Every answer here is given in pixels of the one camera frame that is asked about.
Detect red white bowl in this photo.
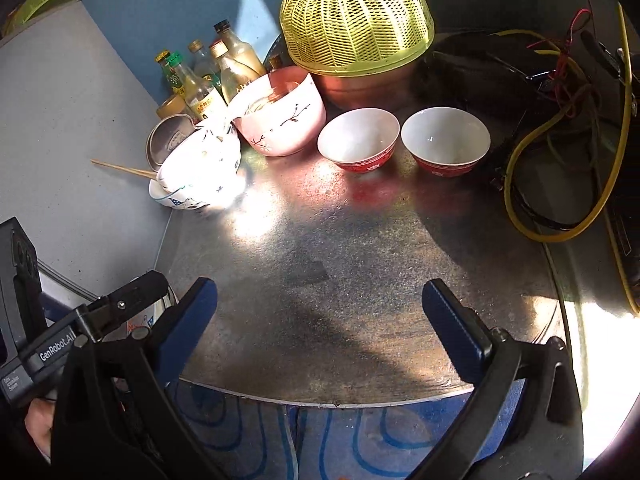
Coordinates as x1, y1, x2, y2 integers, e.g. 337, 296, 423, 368
317, 107, 400, 174
400, 106, 491, 178

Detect small bear print plate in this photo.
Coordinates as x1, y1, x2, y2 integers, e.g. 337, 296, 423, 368
104, 286, 177, 341

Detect person's left hand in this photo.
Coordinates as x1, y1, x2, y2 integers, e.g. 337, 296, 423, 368
25, 399, 55, 463

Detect wooden chopsticks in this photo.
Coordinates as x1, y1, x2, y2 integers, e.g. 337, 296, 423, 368
91, 159, 157, 180

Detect blue rim bear bowl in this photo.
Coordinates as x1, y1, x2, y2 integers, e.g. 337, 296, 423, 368
148, 176, 246, 210

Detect white stacked small bowl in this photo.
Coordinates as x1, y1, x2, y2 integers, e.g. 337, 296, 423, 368
156, 128, 241, 209

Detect clear labelled sauce bottle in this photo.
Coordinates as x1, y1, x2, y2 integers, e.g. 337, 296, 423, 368
167, 52, 227, 120

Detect green cap sauce bottle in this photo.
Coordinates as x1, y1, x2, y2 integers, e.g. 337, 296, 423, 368
155, 50, 184, 96

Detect copper metal basin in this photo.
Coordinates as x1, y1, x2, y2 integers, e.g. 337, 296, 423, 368
314, 58, 423, 112

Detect pink blossom bowl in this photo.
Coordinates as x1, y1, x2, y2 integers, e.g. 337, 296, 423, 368
228, 66, 326, 157

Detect small clear bottle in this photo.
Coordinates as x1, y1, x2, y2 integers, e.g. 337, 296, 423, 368
188, 39, 221, 90

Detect yellow oil bottle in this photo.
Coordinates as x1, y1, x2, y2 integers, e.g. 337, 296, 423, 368
209, 39, 259, 103

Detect dark cap bottle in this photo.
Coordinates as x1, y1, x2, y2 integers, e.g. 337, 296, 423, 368
214, 20, 266, 76

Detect yellow plastic food cover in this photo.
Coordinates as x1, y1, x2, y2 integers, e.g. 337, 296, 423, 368
279, 0, 435, 77

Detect black device with cables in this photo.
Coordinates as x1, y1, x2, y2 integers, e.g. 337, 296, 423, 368
416, 32, 615, 278

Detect red wire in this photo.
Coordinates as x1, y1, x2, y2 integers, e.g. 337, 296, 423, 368
527, 8, 594, 106

